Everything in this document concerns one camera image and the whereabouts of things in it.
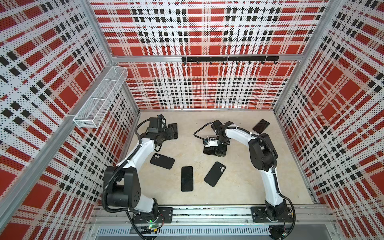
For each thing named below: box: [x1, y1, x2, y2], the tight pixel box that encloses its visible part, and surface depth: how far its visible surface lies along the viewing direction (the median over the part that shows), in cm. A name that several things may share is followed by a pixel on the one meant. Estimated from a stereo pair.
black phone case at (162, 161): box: [149, 153, 175, 170], surface depth 95 cm
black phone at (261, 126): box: [252, 119, 270, 134], surface depth 113 cm
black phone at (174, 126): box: [168, 123, 178, 139], surface depth 114 cm
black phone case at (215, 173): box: [204, 161, 226, 188], surface depth 90 cm
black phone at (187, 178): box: [181, 166, 194, 192], surface depth 86 cm
